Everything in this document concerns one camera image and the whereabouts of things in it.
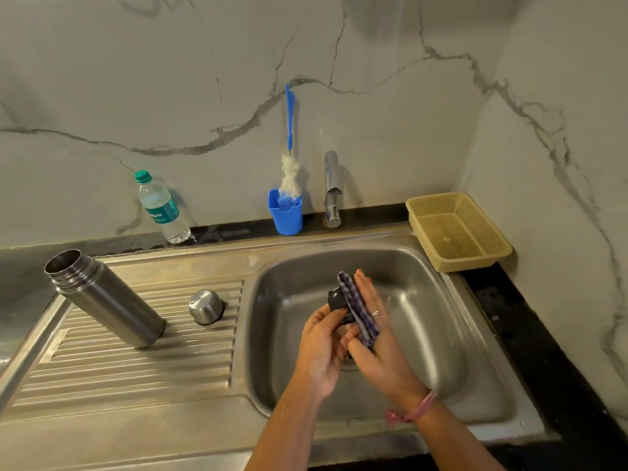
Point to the person's left hand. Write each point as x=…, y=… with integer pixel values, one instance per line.
x=321, y=353

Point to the person's right hand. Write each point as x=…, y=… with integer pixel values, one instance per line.
x=387, y=358

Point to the black stopper lid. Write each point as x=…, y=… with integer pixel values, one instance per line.
x=337, y=301

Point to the dark checked cloth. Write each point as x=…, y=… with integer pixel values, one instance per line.
x=360, y=309

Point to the steel cup cap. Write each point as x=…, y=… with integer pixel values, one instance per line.
x=206, y=307

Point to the stainless steel flask body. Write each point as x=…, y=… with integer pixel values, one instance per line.
x=113, y=304

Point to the blue white bottle brush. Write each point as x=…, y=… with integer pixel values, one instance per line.
x=290, y=117

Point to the person's left forearm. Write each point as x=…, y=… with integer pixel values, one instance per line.
x=284, y=431

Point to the clear plastic water bottle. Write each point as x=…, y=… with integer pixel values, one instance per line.
x=162, y=208

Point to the blue plastic brush holder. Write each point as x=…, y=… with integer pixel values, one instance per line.
x=286, y=220

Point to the yellow plastic basket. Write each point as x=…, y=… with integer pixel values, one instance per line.
x=490, y=250

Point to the chrome faucet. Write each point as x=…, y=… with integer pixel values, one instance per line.
x=332, y=171

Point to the stainless steel sink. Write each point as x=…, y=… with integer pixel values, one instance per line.
x=147, y=426

